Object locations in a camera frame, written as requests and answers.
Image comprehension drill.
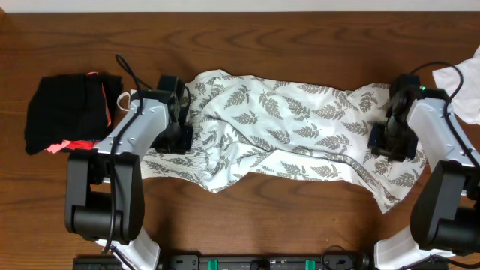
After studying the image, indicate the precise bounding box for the white fern print garment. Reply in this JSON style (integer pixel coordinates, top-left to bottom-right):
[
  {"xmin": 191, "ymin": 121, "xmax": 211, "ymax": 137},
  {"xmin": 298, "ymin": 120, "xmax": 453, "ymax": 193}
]
[{"xmin": 141, "ymin": 70, "xmax": 427, "ymax": 212}]

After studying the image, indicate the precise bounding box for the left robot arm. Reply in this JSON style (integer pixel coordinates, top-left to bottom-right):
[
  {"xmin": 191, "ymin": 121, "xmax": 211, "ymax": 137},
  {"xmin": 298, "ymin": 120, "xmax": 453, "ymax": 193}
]
[{"xmin": 65, "ymin": 75, "xmax": 194, "ymax": 269}]

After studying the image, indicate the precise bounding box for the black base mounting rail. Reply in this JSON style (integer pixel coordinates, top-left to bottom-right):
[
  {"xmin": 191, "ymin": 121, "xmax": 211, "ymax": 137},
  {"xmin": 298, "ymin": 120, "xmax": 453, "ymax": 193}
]
[{"xmin": 72, "ymin": 245, "xmax": 376, "ymax": 270}]

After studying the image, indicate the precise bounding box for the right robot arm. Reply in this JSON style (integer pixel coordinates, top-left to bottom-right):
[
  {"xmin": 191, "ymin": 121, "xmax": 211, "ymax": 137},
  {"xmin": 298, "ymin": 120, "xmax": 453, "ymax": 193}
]
[{"xmin": 367, "ymin": 74, "xmax": 479, "ymax": 269}]

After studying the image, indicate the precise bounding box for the plain white cloth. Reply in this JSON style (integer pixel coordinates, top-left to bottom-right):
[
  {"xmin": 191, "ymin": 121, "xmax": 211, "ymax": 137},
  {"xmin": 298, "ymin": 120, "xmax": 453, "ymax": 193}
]
[{"xmin": 432, "ymin": 48, "xmax": 480, "ymax": 125}]

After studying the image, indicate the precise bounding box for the folded black and coral garment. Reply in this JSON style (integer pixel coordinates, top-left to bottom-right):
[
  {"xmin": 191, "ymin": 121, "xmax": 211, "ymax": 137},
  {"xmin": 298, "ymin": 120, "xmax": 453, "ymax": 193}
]
[{"xmin": 25, "ymin": 72, "xmax": 123, "ymax": 155}]

